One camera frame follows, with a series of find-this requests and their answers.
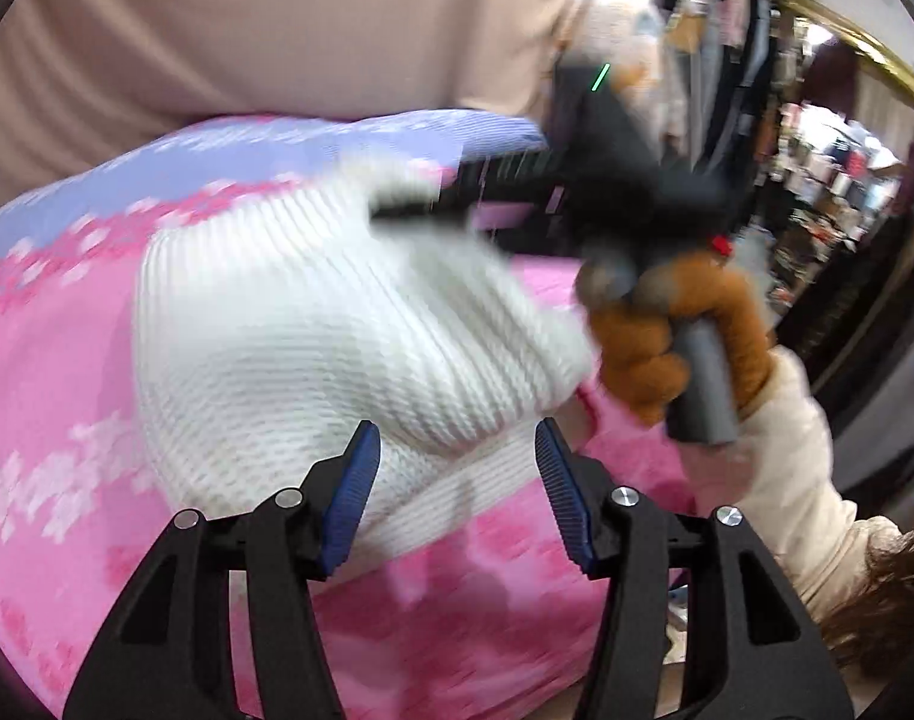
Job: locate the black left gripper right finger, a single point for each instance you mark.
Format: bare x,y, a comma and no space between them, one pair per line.
751,651

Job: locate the pink purple floral bedsheet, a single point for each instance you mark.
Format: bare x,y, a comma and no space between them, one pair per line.
491,622

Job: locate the cream sleeve right forearm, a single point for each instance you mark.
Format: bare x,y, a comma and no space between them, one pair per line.
779,475

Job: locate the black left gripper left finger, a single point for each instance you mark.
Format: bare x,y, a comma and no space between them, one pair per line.
164,650

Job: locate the gold framed mirror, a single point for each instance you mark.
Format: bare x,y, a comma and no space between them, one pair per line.
848,31

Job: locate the cluttered shelf of goods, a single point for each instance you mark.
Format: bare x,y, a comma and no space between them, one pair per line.
813,130

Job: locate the white red navy knit sweater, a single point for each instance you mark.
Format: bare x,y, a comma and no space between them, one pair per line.
263,336

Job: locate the beige curtain cloth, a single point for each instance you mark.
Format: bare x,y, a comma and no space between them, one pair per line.
82,81

